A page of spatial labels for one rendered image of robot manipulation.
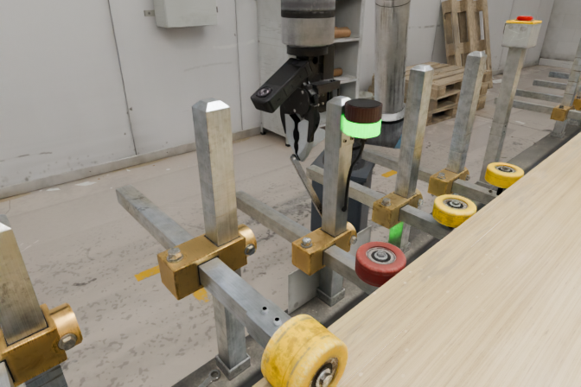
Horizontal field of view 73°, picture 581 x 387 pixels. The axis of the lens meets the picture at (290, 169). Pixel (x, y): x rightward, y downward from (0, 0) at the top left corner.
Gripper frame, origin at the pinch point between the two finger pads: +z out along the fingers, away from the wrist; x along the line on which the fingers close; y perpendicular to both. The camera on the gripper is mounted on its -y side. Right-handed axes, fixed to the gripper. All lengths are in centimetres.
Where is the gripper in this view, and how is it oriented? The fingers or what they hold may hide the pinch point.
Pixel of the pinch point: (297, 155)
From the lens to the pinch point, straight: 74.4
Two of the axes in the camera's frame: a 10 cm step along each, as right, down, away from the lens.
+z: 0.0, 9.1, 4.2
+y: 7.4, -2.9, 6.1
